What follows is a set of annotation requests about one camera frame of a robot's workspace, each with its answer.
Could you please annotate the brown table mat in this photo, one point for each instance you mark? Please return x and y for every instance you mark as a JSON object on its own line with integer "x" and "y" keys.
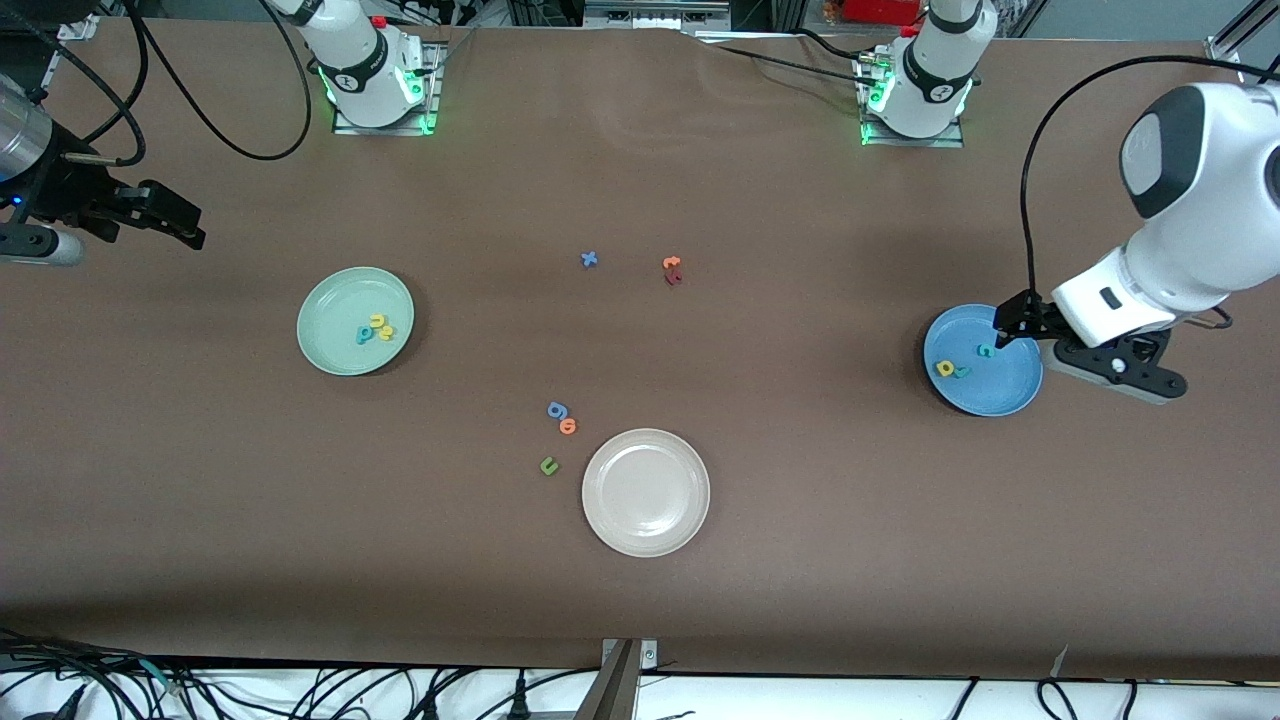
{"x": 800, "y": 580}

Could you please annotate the beige plate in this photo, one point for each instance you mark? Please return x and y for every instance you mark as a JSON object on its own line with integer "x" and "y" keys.
{"x": 645, "y": 492}

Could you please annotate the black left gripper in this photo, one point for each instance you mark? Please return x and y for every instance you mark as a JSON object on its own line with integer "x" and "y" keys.
{"x": 1026, "y": 316}

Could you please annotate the aluminium post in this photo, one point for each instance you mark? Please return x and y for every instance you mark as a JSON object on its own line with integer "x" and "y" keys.
{"x": 615, "y": 690}

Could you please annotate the red box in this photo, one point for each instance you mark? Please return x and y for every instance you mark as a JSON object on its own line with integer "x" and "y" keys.
{"x": 880, "y": 10}

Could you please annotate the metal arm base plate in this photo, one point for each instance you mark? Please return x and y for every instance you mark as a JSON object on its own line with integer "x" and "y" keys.
{"x": 432, "y": 90}
{"x": 955, "y": 138}

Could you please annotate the grey equipment rack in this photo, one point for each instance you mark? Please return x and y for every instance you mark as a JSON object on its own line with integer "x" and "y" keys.
{"x": 655, "y": 12}

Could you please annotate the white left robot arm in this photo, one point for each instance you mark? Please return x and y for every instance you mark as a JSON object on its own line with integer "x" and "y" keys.
{"x": 1200, "y": 200}

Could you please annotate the black power plug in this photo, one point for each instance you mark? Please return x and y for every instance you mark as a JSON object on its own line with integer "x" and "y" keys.
{"x": 519, "y": 700}

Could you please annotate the green plate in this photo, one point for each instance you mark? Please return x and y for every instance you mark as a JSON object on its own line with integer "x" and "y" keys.
{"x": 335, "y": 300}

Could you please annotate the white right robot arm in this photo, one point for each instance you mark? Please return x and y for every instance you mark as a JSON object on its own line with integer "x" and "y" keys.
{"x": 360, "y": 70}

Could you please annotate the blue plate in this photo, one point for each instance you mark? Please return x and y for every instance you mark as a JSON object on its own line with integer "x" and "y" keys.
{"x": 990, "y": 390}

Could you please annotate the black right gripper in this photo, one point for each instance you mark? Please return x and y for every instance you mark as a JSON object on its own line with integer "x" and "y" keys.
{"x": 72, "y": 194}

